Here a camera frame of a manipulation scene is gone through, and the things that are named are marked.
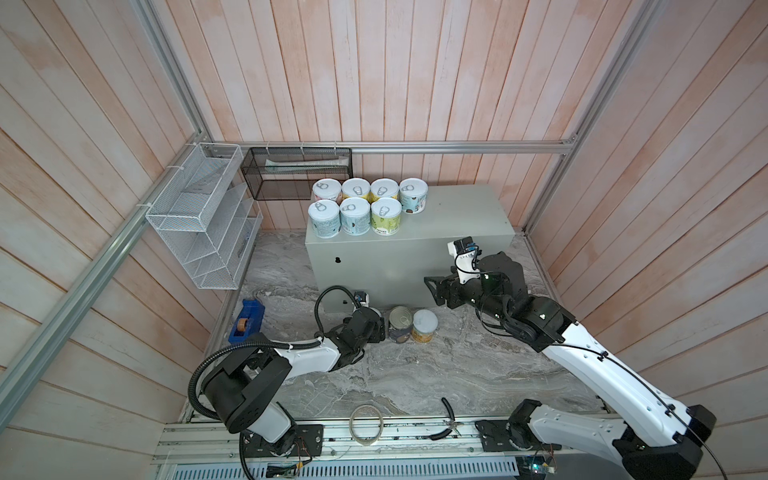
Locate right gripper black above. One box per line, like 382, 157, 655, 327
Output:
424, 265, 506, 326

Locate teal labelled can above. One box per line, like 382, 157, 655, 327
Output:
308, 199, 341, 239

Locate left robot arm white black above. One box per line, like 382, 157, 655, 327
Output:
187, 285, 388, 454

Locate black mesh basket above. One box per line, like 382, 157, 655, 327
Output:
240, 146, 354, 201

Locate horizontal aluminium wall rail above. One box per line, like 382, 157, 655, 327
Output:
213, 140, 575, 155

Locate white wire mesh shelf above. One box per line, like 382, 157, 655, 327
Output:
146, 143, 263, 290

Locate blue can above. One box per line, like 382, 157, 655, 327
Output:
340, 197, 371, 236

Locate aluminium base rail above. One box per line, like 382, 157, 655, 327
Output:
151, 416, 577, 479

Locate open-top dark metal can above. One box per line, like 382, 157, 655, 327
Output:
388, 306, 413, 343

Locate yellow can back row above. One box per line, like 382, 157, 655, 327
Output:
411, 309, 439, 343

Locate grey metal cabinet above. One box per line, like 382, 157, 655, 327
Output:
305, 184, 514, 311

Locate yellow labelled can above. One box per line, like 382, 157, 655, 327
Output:
341, 178, 371, 202

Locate black pliers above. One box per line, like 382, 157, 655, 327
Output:
427, 397, 461, 441

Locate left aluminium wall rail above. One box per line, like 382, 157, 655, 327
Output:
1, 132, 209, 429

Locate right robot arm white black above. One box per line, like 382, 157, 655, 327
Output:
424, 250, 716, 479

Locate pink labelled can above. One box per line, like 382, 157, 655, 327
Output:
312, 178, 342, 204

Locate coiled wire ring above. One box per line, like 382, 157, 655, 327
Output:
348, 404, 385, 446

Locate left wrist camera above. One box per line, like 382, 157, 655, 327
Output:
353, 291, 370, 308

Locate green can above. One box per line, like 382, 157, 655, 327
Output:
371, 197, 402, 236

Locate blue tape dispenser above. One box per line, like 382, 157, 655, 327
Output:
228, 299, 265, 344

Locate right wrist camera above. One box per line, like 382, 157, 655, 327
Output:
447, 237, 480, 284

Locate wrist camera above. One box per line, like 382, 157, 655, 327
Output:
353, 291, 370, 308
447, 237, 480, 284

